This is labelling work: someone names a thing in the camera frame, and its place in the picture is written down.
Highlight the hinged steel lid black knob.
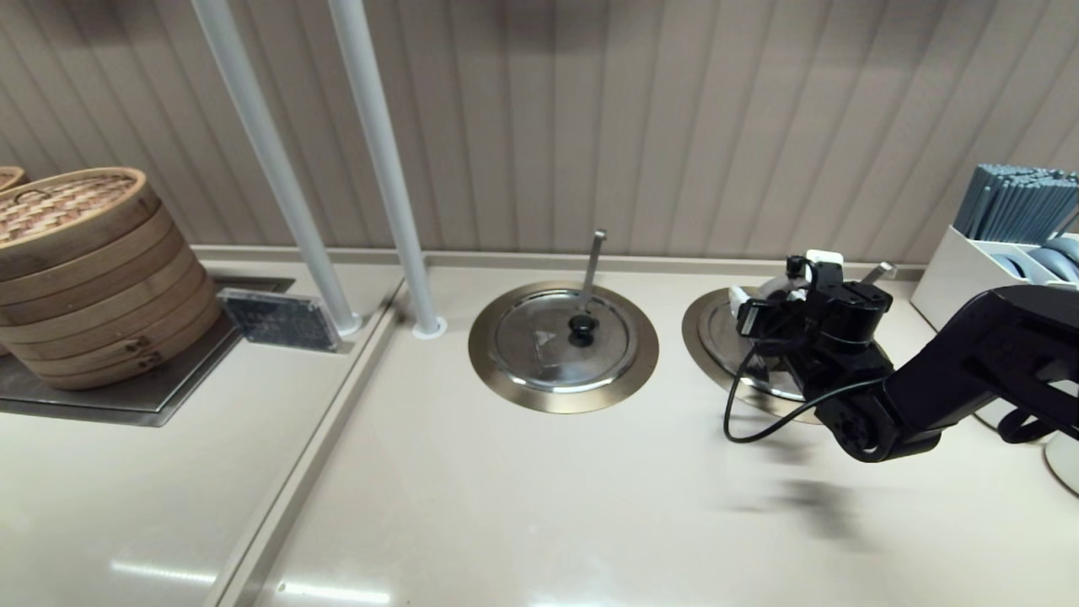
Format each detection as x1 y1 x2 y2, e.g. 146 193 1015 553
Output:
487 289 639 395
698 291 810 401

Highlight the steel pot lid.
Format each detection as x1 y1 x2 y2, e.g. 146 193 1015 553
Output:
469 281 660 415

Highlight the round brass-rimmed soup well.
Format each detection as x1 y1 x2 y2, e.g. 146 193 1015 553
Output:
681 287 823 425

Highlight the white cutlery holder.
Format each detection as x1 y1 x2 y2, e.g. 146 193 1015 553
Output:
910 226 1079 334

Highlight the white cylindrical jar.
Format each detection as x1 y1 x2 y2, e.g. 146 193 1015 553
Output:
1044 434 1079 497
969 396 1055 443

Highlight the grey-blue chopsticks bundle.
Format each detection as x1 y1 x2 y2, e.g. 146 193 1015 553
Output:
957 164 1079 245

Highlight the white metal pole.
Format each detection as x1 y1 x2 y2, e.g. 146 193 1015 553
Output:
327 0 443 331
192 0 362 331

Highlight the clear acrylic sign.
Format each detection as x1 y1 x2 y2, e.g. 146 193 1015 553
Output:
217 287 346 354

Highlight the recessed steel tray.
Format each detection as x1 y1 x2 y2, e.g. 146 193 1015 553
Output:
0 277 298 427

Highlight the bamboo steamer stack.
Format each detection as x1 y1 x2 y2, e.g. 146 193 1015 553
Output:
0 167 224 391

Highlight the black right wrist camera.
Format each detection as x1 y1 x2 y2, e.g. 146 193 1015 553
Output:
786 249 845 292

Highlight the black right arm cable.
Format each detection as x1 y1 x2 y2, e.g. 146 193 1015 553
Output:
722 333 886 444

